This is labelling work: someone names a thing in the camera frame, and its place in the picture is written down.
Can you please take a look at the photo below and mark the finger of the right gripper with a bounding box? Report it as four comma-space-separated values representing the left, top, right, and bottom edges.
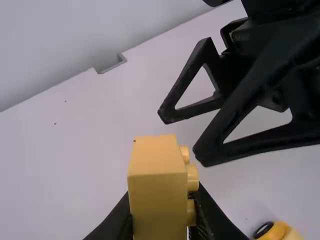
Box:
192, 56, 320, 168
157, 36, 226, 125

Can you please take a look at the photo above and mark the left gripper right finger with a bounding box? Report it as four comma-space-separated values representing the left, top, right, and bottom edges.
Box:
186, 184, 251, 240

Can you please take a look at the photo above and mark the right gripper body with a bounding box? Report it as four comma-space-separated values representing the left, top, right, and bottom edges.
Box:
219, 0, 320, 116

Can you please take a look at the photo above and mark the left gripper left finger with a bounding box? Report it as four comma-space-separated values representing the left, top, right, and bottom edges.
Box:
81, 190, 135, 240

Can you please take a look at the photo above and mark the yellow toy brick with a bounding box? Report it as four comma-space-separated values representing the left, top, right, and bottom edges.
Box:
126, 133, 200, 240

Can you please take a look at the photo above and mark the yellow toy car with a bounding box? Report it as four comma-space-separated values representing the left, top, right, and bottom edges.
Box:
251, 220, 305, 240

